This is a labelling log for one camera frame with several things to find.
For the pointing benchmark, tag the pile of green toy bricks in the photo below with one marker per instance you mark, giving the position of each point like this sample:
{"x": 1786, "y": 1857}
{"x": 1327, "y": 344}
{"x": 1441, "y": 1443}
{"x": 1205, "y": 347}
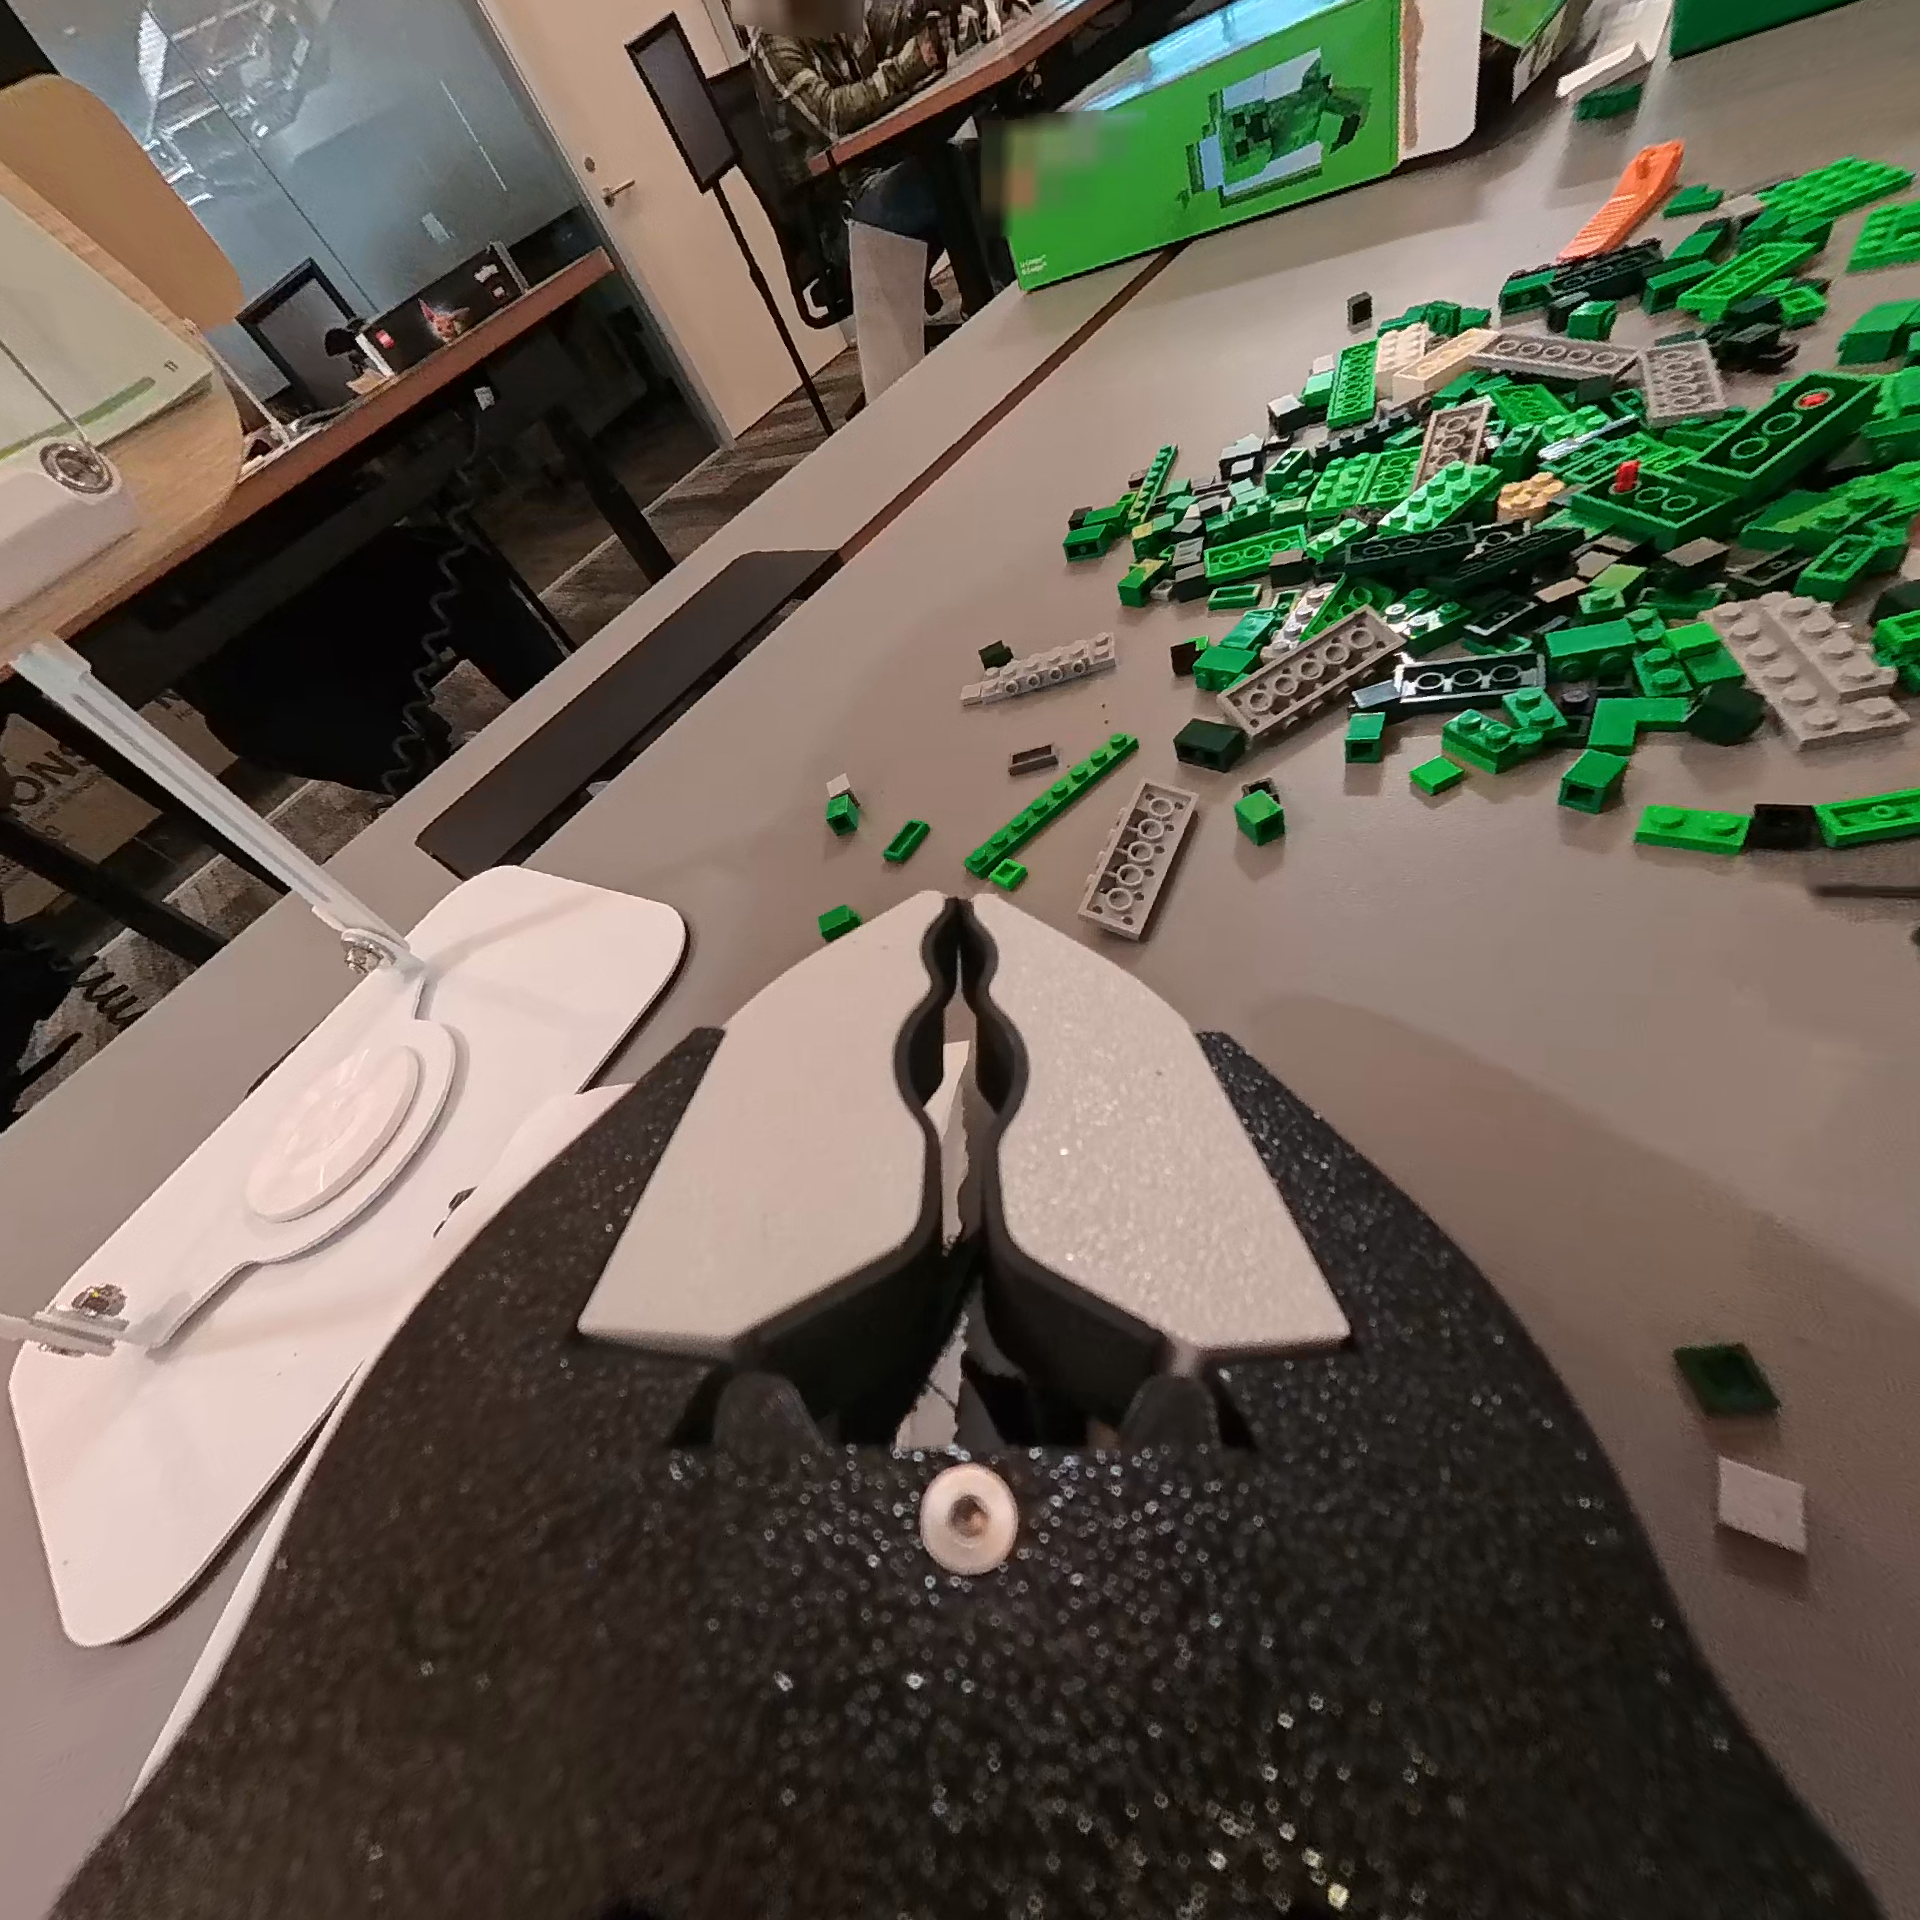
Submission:
{"x": 1464, "y": 494}

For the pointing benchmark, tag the white box device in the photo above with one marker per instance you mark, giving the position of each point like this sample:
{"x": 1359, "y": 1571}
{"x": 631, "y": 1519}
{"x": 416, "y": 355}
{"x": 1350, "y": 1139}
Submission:
{"x": 61, "y": 523}

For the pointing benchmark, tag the brown cardboard box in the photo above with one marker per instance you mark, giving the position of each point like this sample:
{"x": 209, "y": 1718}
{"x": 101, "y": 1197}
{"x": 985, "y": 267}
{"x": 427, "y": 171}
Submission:
{"x": 77, "y": 810}

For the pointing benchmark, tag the green toy brick box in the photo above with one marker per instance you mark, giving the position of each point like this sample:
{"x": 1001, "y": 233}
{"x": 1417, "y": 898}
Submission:
{"x": 1320, "y": 194}

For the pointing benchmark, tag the white flat tile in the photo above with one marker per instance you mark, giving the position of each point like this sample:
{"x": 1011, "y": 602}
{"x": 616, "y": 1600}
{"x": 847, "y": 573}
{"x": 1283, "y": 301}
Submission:
{"x": 1761, "y": 1503}

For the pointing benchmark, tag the orange brick separator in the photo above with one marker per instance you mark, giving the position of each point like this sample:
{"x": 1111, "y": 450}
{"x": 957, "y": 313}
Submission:
{"x": 1627, "y": 194}

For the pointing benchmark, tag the long grey studded brick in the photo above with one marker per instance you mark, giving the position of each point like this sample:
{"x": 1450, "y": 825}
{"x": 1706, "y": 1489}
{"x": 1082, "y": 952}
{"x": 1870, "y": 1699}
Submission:
{"x": 1041, "y": 675}

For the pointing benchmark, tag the grey two-by-four plate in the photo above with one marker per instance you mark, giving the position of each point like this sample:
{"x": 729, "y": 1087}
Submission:
{"x": 1141, "y": 858}

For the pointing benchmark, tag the black sign on stand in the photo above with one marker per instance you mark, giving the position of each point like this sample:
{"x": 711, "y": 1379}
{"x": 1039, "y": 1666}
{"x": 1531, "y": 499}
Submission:
{"x": 681, "y": 105}

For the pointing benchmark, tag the long green plate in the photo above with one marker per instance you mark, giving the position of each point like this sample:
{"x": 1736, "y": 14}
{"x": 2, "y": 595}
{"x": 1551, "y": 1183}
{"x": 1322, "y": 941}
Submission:
{"x": 1049, "y": 810}

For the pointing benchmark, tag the green cardboard box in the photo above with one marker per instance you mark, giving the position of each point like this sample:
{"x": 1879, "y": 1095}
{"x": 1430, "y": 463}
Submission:
{"x": 1800, "y": 18}

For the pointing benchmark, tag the white flat stand base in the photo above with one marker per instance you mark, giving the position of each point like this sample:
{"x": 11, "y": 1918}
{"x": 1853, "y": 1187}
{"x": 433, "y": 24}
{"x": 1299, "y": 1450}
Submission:
{"x": 195, "y": 1424}

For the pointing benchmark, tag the black monitor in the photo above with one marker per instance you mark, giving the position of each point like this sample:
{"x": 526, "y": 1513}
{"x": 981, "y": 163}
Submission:
{"x": 299, "y": 329}

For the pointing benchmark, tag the small green brick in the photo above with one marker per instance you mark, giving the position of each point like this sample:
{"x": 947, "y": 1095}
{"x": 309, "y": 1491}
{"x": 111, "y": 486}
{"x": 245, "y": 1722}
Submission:
{"x": 1258, "y": 814}

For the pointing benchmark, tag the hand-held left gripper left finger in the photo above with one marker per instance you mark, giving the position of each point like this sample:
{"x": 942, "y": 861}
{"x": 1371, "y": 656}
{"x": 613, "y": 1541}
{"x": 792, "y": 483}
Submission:
{"x": 750, "y": 1171}

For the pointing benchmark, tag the dark green flat tile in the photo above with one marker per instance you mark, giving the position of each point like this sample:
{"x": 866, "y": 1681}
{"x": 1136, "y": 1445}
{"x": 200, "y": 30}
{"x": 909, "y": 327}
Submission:
{"x": 1723, "y": 1377}

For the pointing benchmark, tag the brown wooden table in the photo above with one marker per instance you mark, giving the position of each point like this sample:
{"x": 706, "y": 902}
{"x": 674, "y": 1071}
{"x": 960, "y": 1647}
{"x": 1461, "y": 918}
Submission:
{"x": 450, "y": 360}

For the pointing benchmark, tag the green brick with white top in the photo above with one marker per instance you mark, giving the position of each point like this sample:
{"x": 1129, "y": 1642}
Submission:
{"x": 839, "y": 810}

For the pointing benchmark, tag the rounded wooden board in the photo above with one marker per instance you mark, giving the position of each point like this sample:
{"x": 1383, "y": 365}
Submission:
{"x": 150, "y": 194}

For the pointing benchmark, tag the small green plate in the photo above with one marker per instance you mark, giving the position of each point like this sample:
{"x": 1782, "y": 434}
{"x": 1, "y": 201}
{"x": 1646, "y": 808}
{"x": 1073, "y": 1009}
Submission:
{"x": 905, "y": 840}
{"x": 838, "y": 922}

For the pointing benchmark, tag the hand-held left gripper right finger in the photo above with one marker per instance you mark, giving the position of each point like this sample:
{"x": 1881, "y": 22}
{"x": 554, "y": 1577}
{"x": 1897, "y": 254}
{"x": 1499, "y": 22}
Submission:
{"x": 1155, "y": 1171}

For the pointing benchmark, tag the dark printed box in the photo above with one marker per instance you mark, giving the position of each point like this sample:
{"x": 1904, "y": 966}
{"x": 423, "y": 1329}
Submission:
{"x": 434, "y": 319}

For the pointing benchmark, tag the dark green brick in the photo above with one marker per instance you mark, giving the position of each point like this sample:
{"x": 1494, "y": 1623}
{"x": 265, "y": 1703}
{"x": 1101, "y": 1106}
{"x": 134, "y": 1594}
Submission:
{"x": 1207, "y": 743}

